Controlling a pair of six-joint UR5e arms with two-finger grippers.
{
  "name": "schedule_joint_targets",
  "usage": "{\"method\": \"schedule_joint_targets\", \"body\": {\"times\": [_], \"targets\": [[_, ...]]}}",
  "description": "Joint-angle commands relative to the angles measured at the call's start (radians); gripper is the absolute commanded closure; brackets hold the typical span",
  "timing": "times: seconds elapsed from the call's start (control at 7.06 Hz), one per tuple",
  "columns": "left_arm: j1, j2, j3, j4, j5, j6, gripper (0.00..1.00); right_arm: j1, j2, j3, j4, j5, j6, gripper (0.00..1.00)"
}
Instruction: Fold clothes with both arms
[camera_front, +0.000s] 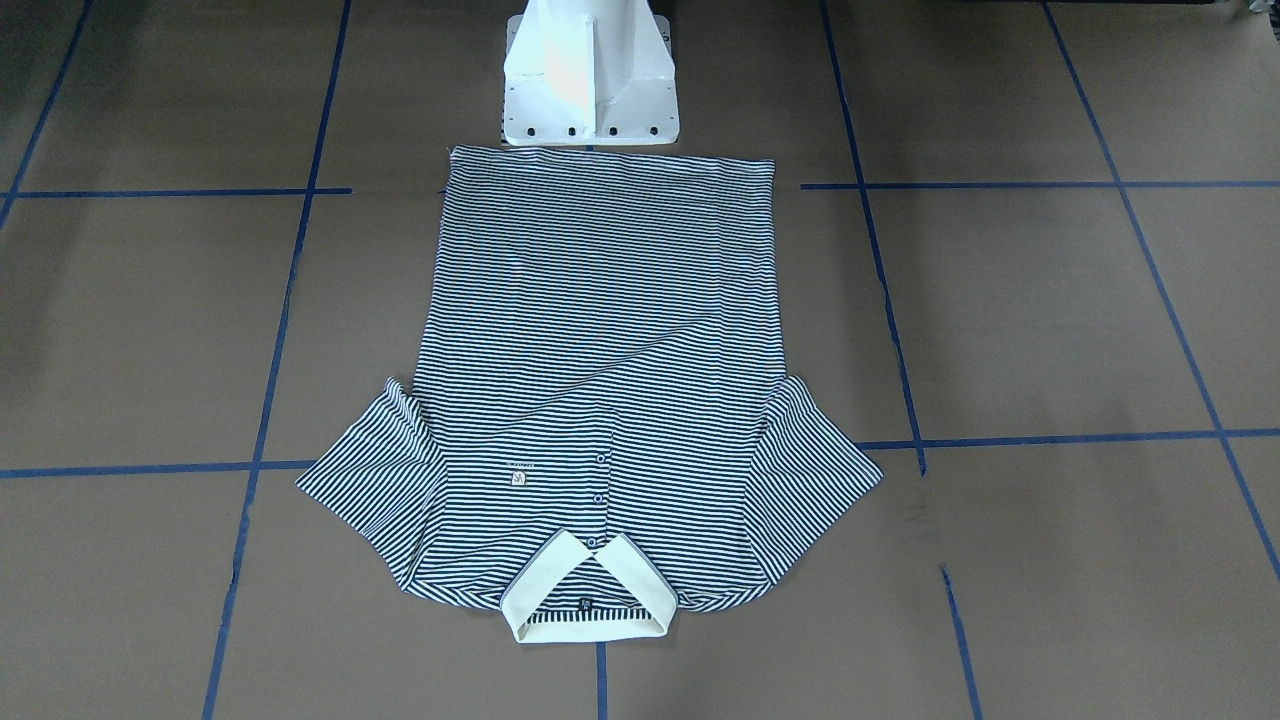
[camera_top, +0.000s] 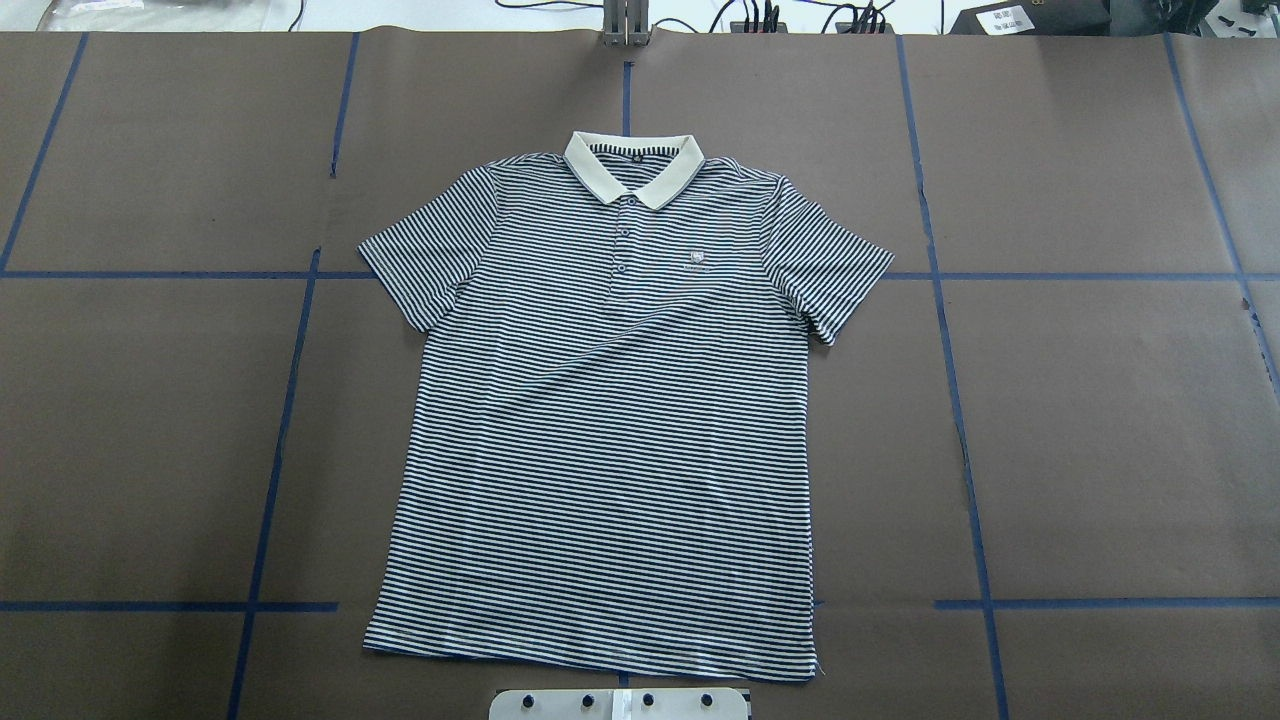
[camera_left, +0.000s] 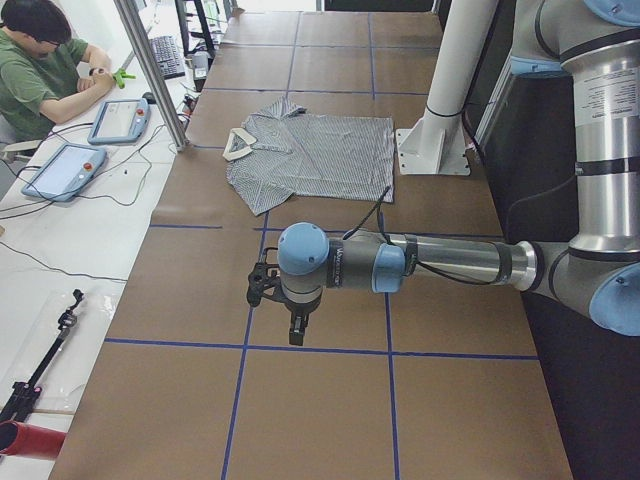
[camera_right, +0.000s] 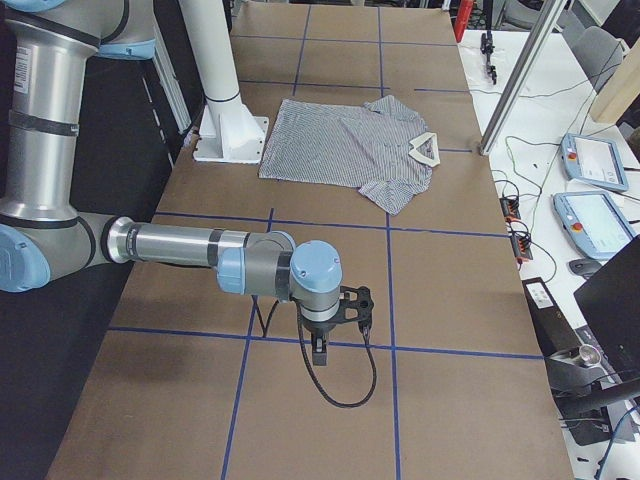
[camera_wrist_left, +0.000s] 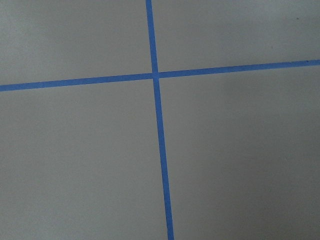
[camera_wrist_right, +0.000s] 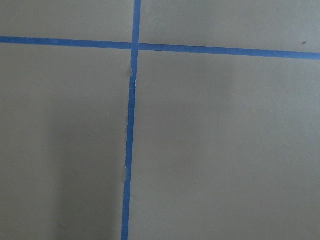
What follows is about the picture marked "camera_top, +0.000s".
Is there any navy white striped polo shirt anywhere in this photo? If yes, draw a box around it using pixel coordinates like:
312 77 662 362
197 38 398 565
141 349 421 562
357 132 895 684

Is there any black power strip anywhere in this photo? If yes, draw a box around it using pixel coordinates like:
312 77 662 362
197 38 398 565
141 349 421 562
730 17 788 35

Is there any black box with label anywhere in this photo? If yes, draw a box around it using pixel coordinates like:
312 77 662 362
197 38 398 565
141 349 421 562
946 1 1112 37

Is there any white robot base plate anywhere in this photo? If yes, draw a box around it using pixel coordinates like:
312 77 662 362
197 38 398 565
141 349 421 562
488 687 753 719

